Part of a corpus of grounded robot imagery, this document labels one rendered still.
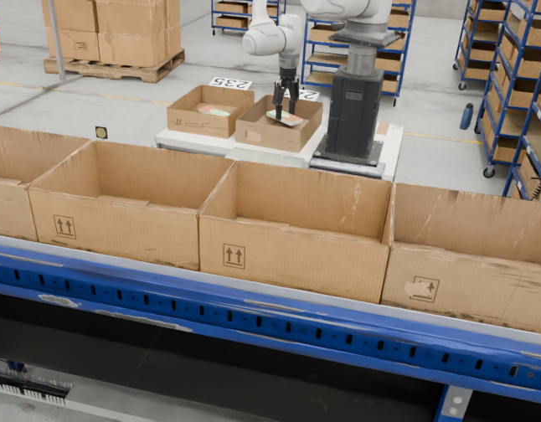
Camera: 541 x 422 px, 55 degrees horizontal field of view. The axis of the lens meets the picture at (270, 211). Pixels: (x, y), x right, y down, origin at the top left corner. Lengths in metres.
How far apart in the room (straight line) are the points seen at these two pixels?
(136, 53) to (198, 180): 4.36
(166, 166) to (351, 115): 0.90
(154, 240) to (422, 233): 0.65
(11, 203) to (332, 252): 0.72
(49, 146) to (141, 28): 4.13
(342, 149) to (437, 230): 0.85
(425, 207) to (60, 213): 0.84
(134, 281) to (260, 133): 1.15
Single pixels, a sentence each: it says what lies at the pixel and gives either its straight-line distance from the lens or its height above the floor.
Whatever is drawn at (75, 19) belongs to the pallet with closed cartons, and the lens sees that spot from 5.92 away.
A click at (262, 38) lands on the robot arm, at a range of 2.10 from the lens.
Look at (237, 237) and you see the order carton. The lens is 1.07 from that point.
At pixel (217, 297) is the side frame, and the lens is 1.09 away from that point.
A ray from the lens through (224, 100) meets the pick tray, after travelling 2.59.
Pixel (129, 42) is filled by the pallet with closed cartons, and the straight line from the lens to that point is 5.68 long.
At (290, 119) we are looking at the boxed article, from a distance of 2.33.
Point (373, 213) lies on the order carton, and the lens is 1.32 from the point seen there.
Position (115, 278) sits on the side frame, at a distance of 1.16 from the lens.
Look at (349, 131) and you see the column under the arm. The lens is 2.07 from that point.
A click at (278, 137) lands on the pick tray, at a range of 2.12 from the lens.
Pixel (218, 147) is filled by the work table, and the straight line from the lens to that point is 2.15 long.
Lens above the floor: 1.60
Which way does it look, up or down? 30 degrees down
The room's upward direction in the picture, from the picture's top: 3 degrees clockwise
